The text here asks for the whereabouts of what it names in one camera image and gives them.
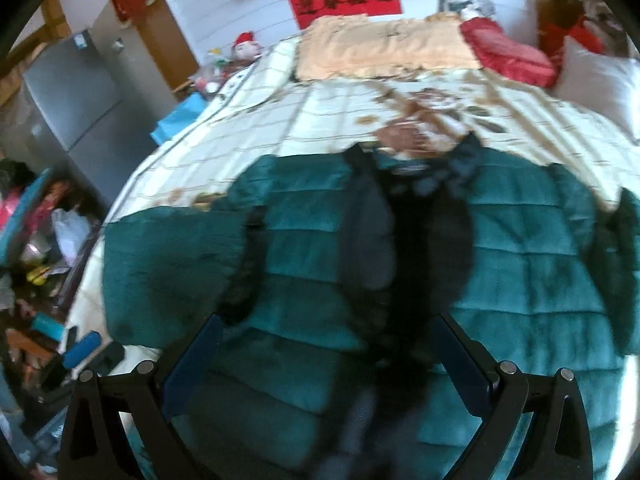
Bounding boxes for red clothes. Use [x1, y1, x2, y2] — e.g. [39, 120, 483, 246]
[540, 20, 606, 71]

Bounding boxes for framed photo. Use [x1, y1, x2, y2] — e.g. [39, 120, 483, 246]
[437, 0, 496, 18]

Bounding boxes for wooden door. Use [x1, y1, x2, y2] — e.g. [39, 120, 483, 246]
[135, 0, 201, 93]

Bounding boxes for white plastic bag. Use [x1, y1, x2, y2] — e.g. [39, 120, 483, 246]
[52, 207, 93, 266]

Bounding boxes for floral checked bed sheet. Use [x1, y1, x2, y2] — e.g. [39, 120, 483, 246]
[57, 35, 640, 461]

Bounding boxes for bag of small toys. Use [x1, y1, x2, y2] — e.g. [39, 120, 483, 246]
[192, 50, 236, 93]

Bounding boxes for teal puffer jacket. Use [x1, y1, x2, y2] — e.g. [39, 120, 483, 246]
[100, 132, 640, 480]

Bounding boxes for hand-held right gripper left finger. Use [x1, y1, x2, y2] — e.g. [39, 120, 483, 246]
[59, 312, 224, 480]

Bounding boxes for blue cloth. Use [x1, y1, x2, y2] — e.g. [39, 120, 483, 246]
[152, 92, 211, 146]

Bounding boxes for white pillow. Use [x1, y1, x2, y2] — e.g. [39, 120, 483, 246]
[552, 35, 640, 143]

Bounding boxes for yellow frilled pillow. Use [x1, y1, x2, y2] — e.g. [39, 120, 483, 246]
[292, 14, 483, 83]

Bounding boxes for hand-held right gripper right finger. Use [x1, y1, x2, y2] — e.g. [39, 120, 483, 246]
[431, 312, 596, 480]

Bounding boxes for plush toy with red hat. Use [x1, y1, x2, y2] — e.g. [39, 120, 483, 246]
[231, 32, 266, 63]

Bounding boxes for grey refrigerator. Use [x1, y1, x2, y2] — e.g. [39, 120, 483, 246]
[0, 27, 161, 211]

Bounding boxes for blue cylinder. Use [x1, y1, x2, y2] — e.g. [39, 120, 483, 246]
[62, 331, 101, 368]

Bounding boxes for red heart-shaped pillow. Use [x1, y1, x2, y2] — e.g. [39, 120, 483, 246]
[460, 16, 561, 88]

